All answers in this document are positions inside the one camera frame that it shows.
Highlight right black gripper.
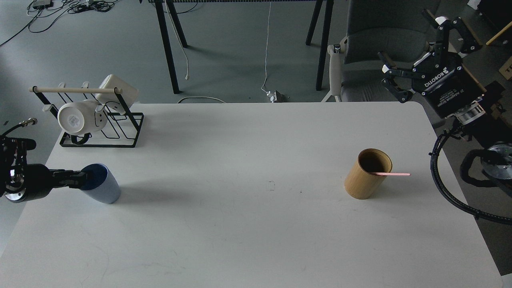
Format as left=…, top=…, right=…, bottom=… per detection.
left=377, top=9, right=486, bottom=119

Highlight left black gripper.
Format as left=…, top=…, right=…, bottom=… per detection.
left=2, top=164, right=92, bottom=204

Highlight blue cup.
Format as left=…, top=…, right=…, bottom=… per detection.
left=79, top=163, right=121, bottom=204

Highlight pink chopstick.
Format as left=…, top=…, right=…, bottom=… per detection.
left=370, top=172, right=411, bottom=176

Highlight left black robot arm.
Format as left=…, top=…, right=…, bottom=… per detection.
left=0, top=117, right=93, bottom=204

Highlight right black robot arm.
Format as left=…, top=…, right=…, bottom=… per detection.
left=378, top=9, right=512, bottom=225

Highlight grey office chair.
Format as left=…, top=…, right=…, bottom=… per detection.
left=323, top=0, right=441, bottom=102

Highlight white mug front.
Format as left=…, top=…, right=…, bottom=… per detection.
left=57, top=100, right=108, bottom=136

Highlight white mug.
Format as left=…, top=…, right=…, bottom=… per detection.
left=95, top=74, right=139, bottom=115
left=57, top=100, right=108, bottom=136

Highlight wooden stick right edge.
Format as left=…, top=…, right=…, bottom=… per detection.
left=485, top=21, right=512, bottom=46

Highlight cardboard box right edge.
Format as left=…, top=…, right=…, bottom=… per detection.
left=498, top=57, right=512, bottom=80

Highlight white mug rear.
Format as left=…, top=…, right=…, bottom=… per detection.
left=95, top=74, right=139, bottom=115

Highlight bamboo cylinder holder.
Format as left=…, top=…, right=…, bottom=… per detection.
left=344, top=149, right=392, bottom=199

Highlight white power plug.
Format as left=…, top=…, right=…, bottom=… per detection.
left=267, top=90, right=285, bottom=103

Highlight black wire mug rack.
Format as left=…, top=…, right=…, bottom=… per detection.
left=29, top=82, right=144, bottom=148

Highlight black table frame legs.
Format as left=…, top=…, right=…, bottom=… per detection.
left=149, top=0, right=334, bottom=94

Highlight white hanging cable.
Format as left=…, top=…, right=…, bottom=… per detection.
left=261, top=2, right=272, bottom=94

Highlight black floor cables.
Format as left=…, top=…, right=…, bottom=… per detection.
left=0, top=0, right=118, bottom=48

